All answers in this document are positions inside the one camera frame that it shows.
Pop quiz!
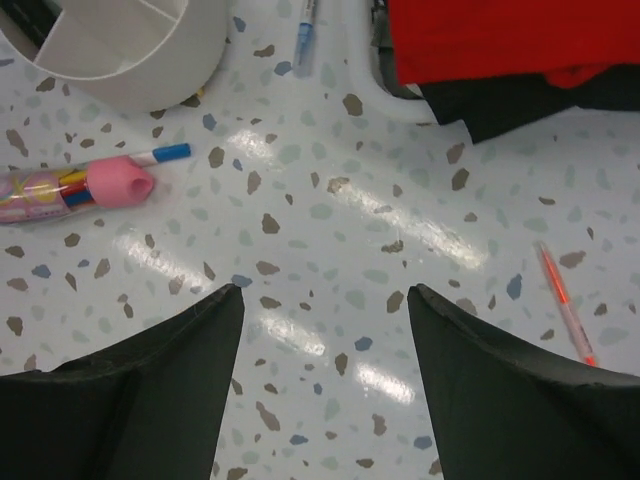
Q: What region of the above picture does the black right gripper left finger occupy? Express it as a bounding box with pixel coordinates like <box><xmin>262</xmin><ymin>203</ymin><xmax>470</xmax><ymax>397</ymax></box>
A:
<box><xmin>1</xmin><ymin>284</ymin><xmax>245</xmax><ymax>479</ymax></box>

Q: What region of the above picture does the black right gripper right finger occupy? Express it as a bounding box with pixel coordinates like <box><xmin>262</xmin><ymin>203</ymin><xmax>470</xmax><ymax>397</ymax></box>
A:
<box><xmin>407</xmin><ymin>284</ymin><xmax>639</xmax><ymax>479</ymax></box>

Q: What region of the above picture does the clear blue ballpoint pen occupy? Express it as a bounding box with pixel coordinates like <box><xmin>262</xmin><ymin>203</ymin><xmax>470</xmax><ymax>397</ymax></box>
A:
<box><xmin>291</xmin><ymin>0</ymin><xmax>318</xmax><ymax>78</ymax></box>

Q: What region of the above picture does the orange gel pen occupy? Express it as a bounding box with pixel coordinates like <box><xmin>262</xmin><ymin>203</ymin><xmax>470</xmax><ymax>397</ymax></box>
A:
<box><xmin>534</xmin><ymin>241</ymin><xmax>598</xmax><ymax>367</ymax></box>

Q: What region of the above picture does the pink capped crayon tube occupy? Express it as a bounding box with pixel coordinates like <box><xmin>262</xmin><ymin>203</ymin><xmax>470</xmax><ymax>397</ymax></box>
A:
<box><xmin>1</xmin><ymin>156</ymin><xmax>155</xmax><ymax>224</ymax></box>

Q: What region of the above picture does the white pen blue cap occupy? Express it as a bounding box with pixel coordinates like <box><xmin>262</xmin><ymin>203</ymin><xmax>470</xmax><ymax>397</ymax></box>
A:
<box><xmin>130</xmin><ymin>143</ymin><xmax>192</xmax><ymax>168</ymax></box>

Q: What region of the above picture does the black garment in basket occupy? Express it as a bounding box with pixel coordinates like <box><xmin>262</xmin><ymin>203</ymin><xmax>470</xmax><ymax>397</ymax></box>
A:
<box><xmin>419</xmin><ymin>65</ymin><xmax>639</xmax><ymax>143</ymax></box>

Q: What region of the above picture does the white round divided organizer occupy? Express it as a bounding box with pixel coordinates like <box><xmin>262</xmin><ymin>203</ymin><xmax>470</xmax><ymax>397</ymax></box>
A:
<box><xmin>1</xmin><ymin>0</ymin><xmax>229</xmax><ymax>113</ymax></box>

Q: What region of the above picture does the white perforated plastic basket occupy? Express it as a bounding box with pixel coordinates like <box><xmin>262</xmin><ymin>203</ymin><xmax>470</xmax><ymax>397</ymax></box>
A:
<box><xmin>342</xmin><ymin>1</ymin><xmax>437</xmax><ymax>124</ymax></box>

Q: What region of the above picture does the red cloth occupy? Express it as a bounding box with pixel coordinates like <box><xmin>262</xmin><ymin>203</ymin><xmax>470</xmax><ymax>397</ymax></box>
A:
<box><xmin>388</xmin><ymin>0</ymin><xmax>639</xmax><ymax>89</ymax></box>

